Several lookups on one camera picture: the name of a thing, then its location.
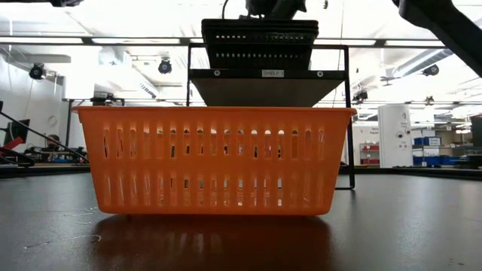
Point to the rack with red bins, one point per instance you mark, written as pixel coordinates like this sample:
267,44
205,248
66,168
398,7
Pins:
370,154

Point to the black slotted plastic basket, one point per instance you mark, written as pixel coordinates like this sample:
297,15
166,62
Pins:
260,62
260,23

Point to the black ceiling-mounted camera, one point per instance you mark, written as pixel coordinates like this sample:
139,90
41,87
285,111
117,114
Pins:
360,96
430,70
165,66
37,70

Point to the black ceiling rail fixture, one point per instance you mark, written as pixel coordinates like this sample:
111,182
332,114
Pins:
107,100

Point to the orange slotted plastic basket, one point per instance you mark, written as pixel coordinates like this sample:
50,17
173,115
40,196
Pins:
211,162

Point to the blue storage bins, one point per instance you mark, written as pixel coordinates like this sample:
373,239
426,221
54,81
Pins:
433,150

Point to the white pillar with signs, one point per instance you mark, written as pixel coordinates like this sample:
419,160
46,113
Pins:
394,131

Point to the black aluminium rig frame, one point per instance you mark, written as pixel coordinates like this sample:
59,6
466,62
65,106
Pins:
45,170

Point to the person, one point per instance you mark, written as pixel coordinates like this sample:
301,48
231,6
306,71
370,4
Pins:
53,141

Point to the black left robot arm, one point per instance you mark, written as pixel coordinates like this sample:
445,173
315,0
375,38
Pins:
66,2

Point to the black monitor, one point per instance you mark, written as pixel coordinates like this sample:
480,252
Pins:
17,131

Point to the black table mat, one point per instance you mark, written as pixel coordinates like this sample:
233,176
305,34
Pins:
241,244

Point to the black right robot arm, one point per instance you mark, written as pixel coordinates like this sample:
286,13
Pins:
452,30

